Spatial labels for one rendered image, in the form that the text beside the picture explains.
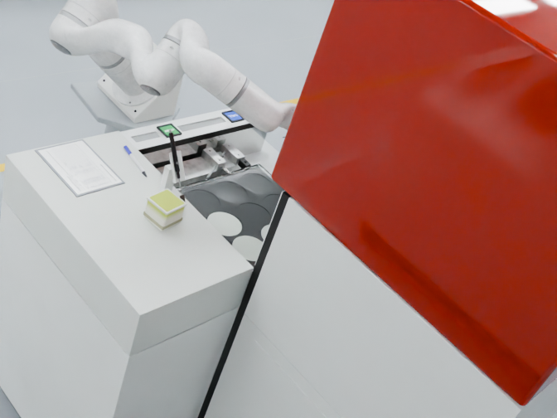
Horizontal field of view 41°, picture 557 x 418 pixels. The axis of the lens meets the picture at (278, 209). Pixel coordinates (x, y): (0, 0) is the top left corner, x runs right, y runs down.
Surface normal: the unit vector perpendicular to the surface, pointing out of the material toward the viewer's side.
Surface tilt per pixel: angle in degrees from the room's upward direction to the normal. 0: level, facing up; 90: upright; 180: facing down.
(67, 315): 90
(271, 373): 90
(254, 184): 0
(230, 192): 0
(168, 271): 0
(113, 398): 90
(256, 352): 90
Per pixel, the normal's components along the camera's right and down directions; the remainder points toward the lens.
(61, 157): 0.29, -0.75
